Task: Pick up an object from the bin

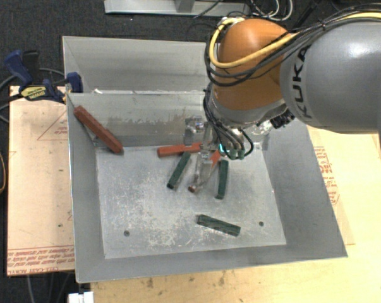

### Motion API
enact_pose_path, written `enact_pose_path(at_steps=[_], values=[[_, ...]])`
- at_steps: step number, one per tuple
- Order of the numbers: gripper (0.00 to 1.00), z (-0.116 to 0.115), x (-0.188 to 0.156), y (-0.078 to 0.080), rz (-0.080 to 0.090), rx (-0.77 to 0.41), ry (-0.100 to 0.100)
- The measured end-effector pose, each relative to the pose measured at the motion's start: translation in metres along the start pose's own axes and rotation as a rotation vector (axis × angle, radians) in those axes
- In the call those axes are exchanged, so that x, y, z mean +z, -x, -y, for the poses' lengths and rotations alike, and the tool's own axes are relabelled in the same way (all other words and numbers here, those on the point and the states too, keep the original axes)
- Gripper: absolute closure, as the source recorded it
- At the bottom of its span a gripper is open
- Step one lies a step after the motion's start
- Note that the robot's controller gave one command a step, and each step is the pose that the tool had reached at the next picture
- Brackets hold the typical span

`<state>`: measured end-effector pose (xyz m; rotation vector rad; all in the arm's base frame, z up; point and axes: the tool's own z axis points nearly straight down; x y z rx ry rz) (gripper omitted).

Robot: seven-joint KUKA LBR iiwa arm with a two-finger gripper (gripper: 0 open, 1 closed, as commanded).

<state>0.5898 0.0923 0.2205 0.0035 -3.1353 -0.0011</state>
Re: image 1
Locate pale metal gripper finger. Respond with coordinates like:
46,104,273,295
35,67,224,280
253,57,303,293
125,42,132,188
201,159,215,187
192,158,205,189

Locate dark green flat block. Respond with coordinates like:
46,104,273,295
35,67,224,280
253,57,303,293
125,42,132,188
214,159,229,201
196,213,242,238
166,151,193,191

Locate grey metal bin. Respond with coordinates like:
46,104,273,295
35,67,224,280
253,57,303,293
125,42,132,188
62,35,348,284

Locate brown cardboard board, red print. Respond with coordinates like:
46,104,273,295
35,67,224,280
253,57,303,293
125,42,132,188
6,85,356,277

